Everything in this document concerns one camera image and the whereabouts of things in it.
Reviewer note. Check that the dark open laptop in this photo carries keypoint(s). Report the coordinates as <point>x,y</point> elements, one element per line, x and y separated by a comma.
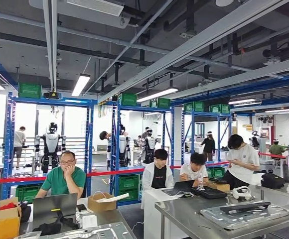
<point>179,186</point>

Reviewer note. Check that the dark grey laptop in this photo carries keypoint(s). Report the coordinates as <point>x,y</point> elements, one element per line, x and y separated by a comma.
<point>54,206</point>

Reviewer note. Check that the long black textured strip part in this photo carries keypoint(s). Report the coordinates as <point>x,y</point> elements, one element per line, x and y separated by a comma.
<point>243,207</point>

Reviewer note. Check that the long white foam strip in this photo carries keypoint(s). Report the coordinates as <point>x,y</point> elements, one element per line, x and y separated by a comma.
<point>114,198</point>

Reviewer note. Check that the grey metal parts pile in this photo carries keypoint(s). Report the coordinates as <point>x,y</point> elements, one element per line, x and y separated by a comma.
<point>22,175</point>

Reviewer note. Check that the grey window railing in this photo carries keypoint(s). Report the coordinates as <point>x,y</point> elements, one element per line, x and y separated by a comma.
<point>74,148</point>

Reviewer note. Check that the green plastic crate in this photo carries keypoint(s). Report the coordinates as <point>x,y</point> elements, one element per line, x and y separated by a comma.
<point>194,107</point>
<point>153,104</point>
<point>127,195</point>
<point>219,109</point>
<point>128,99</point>
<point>218,172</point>
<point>29,90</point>
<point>163,103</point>
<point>27,194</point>
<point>128,182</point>

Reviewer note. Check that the white flat box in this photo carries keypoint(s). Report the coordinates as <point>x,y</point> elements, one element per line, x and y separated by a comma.
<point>89,221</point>

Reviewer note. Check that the open brown cardboard box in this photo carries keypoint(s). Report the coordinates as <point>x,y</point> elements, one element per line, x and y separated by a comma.
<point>101,204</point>

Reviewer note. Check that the black phone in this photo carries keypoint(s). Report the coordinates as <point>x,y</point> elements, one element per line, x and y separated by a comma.
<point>82,207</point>

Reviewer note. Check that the grey overhead rail beam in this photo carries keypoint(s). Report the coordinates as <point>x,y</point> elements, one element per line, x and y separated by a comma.
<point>234,79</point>
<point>197,43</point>

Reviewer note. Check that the white headset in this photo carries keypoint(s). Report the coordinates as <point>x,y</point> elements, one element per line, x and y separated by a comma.
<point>241,193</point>

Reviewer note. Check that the yellow black rail trolley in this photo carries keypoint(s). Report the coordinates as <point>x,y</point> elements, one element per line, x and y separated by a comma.
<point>51,95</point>

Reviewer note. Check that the silver black humanoid robot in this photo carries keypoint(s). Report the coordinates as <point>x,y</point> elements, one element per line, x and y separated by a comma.
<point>122,145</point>
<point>50,142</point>
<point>254,138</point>
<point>148,145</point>

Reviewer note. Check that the steel top work table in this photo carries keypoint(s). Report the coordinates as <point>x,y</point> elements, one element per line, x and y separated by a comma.
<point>179,214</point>
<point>104,217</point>

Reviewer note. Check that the open orange cardboard box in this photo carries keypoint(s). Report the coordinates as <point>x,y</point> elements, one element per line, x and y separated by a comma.
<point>5,224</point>

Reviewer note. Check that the black bag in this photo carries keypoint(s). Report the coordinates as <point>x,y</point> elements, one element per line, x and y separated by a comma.
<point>272,181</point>

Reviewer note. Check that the grey stamped metal panel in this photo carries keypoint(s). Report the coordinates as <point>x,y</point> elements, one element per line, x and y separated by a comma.
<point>246,219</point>
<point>97,232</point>

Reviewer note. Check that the grey double ceiling rail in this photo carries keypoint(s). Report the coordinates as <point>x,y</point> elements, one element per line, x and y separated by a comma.
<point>50,43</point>

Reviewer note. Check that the flat cardboard box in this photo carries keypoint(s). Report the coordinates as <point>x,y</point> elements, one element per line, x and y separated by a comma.
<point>219,186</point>

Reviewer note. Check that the blue metal shelf rack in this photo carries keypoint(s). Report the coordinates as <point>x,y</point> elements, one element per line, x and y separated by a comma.
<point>193,132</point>
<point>114,148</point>
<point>9,132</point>

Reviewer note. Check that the white table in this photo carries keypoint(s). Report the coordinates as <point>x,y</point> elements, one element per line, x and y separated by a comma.
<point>152,214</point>

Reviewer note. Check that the person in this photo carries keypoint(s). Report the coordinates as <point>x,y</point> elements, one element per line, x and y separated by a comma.
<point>62,181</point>
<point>243,155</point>
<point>144,133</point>
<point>209,145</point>
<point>276,149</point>
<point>104,135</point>
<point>147,179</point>
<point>193,171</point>
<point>18,138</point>

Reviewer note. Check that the hanging hoist hook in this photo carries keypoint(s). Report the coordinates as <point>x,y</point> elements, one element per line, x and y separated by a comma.
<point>54,111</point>

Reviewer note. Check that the grey side table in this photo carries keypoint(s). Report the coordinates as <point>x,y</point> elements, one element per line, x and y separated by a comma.
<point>271,193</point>

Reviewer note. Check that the clear water bottle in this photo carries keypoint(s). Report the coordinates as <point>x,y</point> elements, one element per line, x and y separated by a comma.
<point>200,183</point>

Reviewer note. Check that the red cloth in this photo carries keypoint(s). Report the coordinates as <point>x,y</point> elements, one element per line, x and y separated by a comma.
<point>7,206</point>

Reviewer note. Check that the red barrier belt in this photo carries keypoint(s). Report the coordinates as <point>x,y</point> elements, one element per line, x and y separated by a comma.
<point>29,178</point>
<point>271,155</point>

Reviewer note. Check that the black flat case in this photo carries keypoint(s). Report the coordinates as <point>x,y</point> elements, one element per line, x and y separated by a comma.
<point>212,193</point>

